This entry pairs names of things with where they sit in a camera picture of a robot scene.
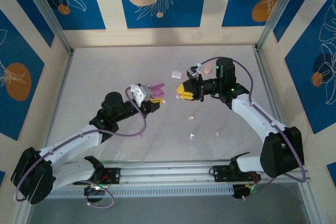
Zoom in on purple earbud charging case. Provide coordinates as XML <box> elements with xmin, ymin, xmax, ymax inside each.
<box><xmin>149</xmin><ymin>82</ymin><xmax>166</xmax><ymax>100</ymax></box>

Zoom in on black base connector block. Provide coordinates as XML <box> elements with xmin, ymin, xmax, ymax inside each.
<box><xmin>232</xmin><ymin>184</ymin><xmax>259</xmax><ymax>201</ymax></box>
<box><xmin>83</xmin><ymin>186</ymin><xmax>106</xmax><ymax>204</ymax></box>

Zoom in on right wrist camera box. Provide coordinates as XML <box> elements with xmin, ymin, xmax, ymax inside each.
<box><xmin>186</xmin><ymin>62</ymin><xmax>203</xmax><ymax>80</ymax></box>

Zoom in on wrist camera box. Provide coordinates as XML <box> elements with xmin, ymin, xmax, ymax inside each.
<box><xmin>186</xmin><ymin>62</ymin><xmax>203</xmax><ymax>80</ymax></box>
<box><xmin>130</xmin><ymin>83</ymin><xmax>154</xmax><ymax>107</ymax></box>

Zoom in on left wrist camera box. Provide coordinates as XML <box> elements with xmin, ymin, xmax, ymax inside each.
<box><xmin>130</xmin><ymin>83</ymin><xmax>154</xmax><ymax>107</ymax></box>

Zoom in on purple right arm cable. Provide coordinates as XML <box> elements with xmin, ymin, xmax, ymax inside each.
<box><xmin>195</xmin><ymin>56</ymin><xmax>308</xmax><ymax>201</ymax></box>

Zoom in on aluminium side rail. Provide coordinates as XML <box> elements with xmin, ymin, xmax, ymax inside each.
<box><xmin>15</xmin><ymin>50</ymin><xmax>76</xmax><ymax>224</ymax></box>
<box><xmin>253</xmin><ymin>47</ymin><xmax>317</xmax><ymax>224</ymax></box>

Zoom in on aluminium mounting rail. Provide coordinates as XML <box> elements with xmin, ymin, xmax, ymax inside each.
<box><xmin>65</xmin><ymin>158</ymin><xmax>310</xmax><ymax>186</ymax></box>

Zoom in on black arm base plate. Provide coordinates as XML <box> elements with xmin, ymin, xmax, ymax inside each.
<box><xmin>73</xmin><ymin>167</ymin><xmax>121</xmax><ymax>185</ymax></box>
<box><xmin>212</xmin><ymin>165</ymin><xmax>262</xmax><ymax>183</ymax></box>

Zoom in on aluminium corner post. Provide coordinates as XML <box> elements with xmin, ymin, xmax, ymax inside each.
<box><xmin>18</xmin><ymin>0</ymin><xmax>75</xmax><ymax>56</ymax></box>
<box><xmin>254</xmin><ymin>0</ymin><xmax>303</xmax><ymax>51</ymax></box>

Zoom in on grey slotted cable duct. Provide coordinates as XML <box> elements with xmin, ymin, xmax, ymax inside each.
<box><xmin>33</xmin><ymin>184</ymin><xmax>235</xmax><ymax>199</ymax></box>

